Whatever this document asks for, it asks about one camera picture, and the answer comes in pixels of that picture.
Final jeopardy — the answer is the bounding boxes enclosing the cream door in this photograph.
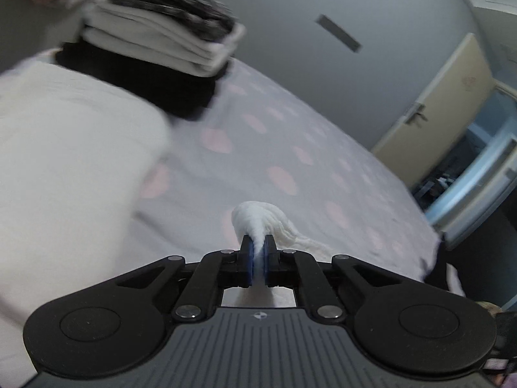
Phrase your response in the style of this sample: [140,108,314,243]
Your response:
[371,32,498,189]

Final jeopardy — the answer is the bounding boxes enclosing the white duvet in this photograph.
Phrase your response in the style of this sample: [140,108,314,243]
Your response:
[0,48,171,374]

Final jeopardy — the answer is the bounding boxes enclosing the grey pink dotted bedsheet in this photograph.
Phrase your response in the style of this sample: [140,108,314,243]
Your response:
[132,57,444,284]

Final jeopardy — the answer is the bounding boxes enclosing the black folded garment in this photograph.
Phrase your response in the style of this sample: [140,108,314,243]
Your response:
[54,40,229,123]

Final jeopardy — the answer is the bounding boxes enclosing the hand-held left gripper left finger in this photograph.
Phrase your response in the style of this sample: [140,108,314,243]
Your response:
[110,234,256,322]

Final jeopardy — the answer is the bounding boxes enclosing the white door frame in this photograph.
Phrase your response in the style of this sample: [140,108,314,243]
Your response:
[425,80,517,248]

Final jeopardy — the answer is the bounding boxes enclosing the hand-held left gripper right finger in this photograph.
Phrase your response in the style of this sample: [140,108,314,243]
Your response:
[262,234,405,321]

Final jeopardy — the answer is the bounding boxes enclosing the dark patterned folded garment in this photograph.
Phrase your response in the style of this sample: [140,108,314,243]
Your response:
[109,0,237,42]

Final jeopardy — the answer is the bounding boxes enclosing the white folded garment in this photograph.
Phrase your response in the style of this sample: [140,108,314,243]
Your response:
[82,0,247,78]

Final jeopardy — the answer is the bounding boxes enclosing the white crinkled garment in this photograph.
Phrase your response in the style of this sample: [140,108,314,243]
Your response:
[221,201,337,308]

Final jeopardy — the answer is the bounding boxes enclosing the dark door handle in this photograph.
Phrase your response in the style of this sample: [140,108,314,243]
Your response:
[403,102,429,126]

